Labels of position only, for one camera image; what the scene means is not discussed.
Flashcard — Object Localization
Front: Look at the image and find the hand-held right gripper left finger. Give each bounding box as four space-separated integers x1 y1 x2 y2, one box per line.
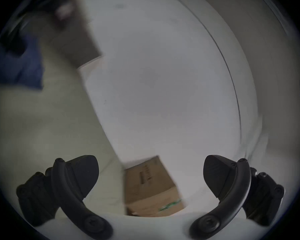
16 155 113 240

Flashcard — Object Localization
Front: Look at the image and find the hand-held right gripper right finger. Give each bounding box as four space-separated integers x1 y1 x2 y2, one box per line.
189 155 285 240

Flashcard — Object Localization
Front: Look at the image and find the bed with beige sheet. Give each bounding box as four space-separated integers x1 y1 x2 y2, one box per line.
0 16 127 217

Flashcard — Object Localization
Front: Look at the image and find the brown cardboard carton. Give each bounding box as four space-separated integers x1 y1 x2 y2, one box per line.
124 155 186 217

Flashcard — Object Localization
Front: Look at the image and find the dark blue shirt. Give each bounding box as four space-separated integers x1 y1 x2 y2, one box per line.
0 31 45 90

